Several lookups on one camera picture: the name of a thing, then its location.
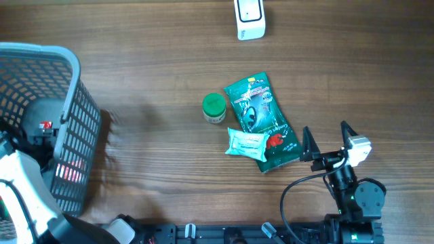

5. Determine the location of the green 3M gloves packet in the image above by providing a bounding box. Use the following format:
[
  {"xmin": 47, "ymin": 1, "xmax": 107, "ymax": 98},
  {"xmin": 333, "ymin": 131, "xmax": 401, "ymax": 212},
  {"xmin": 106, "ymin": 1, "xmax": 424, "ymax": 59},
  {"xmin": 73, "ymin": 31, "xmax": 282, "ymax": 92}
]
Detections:
[{"xmin": 224, "ymin": 72, "xmax": 301, "ymax": 173}]

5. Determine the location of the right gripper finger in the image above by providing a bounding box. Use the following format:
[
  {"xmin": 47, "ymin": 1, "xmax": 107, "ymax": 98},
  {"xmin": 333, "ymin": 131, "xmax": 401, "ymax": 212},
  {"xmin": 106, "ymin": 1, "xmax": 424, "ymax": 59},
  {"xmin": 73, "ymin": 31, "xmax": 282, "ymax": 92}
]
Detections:
[
  {"xmin": 300, "ymin": 126, "xmax": 320, "ymax": 160},
  {"xmin": 340, "ymin": 121, "xmax": 358, "ymax": 144}
]

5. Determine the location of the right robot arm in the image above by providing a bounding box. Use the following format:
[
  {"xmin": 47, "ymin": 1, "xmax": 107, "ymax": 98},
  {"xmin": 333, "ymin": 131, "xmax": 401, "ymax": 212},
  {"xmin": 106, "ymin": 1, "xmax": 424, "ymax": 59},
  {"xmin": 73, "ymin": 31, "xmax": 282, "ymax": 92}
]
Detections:
[{"xmin": 300, "ymin": 121, "xmax": 387, "ymax": 244}]

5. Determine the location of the white barcode scanner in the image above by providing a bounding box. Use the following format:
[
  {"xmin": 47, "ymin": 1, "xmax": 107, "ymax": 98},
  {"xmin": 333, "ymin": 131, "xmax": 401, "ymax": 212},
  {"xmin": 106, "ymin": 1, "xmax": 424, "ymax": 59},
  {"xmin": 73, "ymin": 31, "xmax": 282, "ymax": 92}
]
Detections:
[{"xmin": 233, "ymin": 0, "xmax": 266, "ymax": 41}]

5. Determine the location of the black right camera cable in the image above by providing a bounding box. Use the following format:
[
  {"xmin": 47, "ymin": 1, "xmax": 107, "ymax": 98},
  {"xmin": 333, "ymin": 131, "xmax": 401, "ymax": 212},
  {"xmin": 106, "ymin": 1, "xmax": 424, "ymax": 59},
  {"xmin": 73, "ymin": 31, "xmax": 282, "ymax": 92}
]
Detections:
[{"xmin": 279, "ymin": 147, "xmax": 350, "ymax": 244}]

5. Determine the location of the grey plastic mesh basket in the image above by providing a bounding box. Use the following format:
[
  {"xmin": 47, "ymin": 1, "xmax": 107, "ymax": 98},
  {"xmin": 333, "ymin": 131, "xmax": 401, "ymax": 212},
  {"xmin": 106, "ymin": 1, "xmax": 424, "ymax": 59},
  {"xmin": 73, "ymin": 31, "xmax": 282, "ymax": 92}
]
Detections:
[{"xmin": 1, "ymin": 43, "xmax": 102, "ymax": 219}]

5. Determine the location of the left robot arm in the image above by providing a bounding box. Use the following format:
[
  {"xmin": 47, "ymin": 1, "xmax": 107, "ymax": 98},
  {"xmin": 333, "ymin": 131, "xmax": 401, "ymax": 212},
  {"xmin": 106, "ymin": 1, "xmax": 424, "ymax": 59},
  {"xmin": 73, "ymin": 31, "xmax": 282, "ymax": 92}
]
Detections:
[{"xmin": 1, "ymin": 131, "xmax": 136, "ymax": 244}]

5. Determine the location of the green lid small jar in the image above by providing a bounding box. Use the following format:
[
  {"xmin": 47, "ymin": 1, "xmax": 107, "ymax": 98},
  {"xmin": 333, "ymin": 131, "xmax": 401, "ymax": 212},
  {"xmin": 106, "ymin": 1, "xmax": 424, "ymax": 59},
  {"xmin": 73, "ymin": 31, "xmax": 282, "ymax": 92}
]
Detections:
[{"xmin": 202, "ymin": 93, "xmax": 226, "ymax": 124}]

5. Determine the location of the red tube with green cap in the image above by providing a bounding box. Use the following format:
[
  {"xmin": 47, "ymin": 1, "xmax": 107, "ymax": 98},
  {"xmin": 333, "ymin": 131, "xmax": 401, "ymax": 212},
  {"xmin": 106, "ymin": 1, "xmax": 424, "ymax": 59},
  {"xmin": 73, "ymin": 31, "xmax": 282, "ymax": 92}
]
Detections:
[{"xmin": 39, "ymin": 121, "xmax": 53, "ymax": 129}]

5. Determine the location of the teal wet wipes pack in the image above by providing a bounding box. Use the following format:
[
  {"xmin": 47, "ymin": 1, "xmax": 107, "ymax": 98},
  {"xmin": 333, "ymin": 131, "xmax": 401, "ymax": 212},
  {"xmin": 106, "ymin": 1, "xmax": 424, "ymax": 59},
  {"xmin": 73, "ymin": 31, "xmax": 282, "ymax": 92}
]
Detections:
[{"xmin": 225, "ymin": 128, "xmax": 270, "ymax": 162}]

